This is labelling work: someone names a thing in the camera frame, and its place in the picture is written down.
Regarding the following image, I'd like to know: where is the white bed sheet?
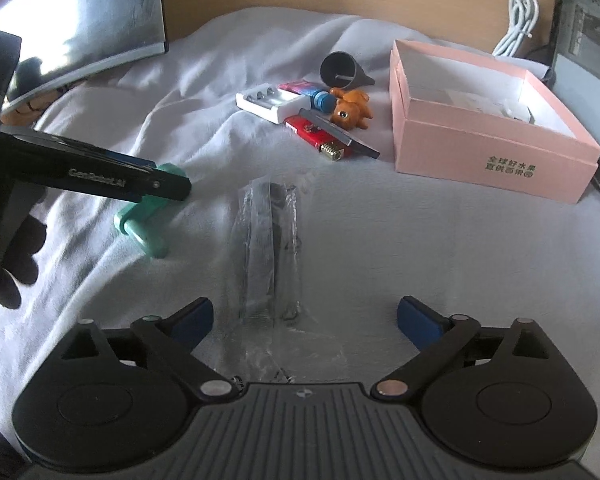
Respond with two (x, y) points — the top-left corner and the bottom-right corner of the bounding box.
(0, 9), (600, 461)

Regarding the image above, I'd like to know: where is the white cable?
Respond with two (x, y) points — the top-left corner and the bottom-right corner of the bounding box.
(492, 0), (542, 57)

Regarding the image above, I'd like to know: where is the black funnel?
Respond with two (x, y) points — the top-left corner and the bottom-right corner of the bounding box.
(319, 51), (376, 89)

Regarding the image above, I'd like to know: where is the person's left hand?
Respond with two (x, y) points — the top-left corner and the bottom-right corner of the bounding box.
(0, 212), (49, 314)

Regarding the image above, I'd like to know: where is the dark grey bar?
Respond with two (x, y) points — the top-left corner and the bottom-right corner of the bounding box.
(298, 107), (382, 160)

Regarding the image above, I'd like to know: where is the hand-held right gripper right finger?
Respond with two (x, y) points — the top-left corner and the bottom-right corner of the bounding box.
(372, 296), (549, 401)

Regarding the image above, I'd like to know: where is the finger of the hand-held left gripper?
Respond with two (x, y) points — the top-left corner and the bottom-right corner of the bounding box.
(45, 147), (192, 202)
(0, 128), (157, 172)

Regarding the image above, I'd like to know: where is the pink cardboard box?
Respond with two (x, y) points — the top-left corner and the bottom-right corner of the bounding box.
(388, 38), (600, 205)

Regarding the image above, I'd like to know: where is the white battery charger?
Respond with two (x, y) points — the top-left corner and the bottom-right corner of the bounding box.
(235, 87), (301, 125)

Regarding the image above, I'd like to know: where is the teal plastic clip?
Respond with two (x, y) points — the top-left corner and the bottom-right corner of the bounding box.
(113, 162), (190, 260)

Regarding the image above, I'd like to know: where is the pink and blue tube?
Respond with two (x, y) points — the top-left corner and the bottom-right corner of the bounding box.
(278, 81), (337, 114)

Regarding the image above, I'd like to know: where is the orange toy bear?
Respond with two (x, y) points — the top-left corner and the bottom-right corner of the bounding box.
(328, 87), (374, 131)

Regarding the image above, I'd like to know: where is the silver laptop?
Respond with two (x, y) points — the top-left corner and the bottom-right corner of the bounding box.
(0, 0), (171, 115)

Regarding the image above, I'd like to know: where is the clear bag of black parts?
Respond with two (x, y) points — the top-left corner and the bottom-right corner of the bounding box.
(222, 175), (352, 382)

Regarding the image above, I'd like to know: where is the red lighter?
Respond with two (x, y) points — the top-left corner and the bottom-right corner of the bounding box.
(283, 115), (345, 162)

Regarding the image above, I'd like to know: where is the black monitor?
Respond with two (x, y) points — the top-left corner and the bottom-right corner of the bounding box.
(549, 0), (600, 111)

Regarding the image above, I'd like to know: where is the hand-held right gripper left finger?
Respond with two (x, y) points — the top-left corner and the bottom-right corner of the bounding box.
(62, 297), (236, 401)

